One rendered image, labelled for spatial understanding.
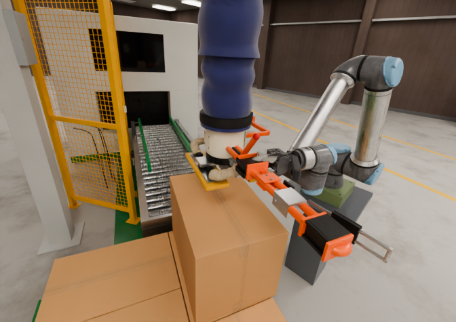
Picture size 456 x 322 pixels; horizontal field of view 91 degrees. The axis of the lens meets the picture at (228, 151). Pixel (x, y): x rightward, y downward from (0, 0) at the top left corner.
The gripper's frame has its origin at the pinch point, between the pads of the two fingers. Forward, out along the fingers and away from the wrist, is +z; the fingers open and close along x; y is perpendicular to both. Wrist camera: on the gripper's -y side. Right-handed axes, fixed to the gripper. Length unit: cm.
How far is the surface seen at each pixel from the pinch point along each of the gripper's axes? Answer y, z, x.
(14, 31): 128, 96, 41
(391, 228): 40, -202, -125
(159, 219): 62, 29, -64
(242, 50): 16.2, 0.4, 37.5
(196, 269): -3.9, 22.4, -35.6
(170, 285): 18, 29, -70
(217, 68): 20.8, 7.6, 31.1
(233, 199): 23.7, -4.0, -30.3
